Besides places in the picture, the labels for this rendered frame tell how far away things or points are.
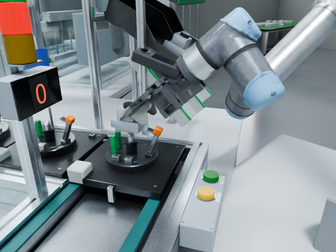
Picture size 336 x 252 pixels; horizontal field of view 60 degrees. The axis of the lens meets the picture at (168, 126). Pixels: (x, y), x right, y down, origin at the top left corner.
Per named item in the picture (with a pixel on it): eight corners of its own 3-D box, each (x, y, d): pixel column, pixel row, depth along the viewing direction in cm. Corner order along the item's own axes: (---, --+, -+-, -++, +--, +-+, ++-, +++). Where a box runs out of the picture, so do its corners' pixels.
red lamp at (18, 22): (38, 31, 52) (33, 2, 50) (18, 35, 48) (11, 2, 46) (15, 31, 54) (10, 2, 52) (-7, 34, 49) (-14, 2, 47)
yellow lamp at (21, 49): (43, 59, 54) (38, 32, 52) (24, 65, 50) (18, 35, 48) (21, 58, 56) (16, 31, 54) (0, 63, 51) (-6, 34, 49)
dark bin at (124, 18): (193, 57, 96) (203, 36, 92) (176, 64, 85) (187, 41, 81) (127, 16, 102) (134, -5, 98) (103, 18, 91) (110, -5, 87)
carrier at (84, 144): (108, 139, 93) (104, 102, 88) (62, 181, 72) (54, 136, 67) (44, 130, 99) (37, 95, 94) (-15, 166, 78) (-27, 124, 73)
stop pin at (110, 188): (115, 199, 69) (114, 185, 68) (113, 203, 68) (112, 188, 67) (110, 198, 70) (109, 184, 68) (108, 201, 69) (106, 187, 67)
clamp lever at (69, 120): (70, 139, 83) (75, 117, 80) (66, 142, 81) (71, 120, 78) (59, 133, 83) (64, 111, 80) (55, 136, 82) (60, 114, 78)
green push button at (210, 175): (219, 177, 73) (220, 171, 72) (217, 186, 70) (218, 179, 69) (204, 175, 74) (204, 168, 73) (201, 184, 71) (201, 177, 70)
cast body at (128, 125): (144, 127, 76) (144, 102, 73) (138, 134, 72) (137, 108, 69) (115, 123, 78) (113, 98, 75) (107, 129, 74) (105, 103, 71)
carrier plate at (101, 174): (185, 150, 86) (186, 144, 86) (160, 200, 65) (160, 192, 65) (112, 140, 93) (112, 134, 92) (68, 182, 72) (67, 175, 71)
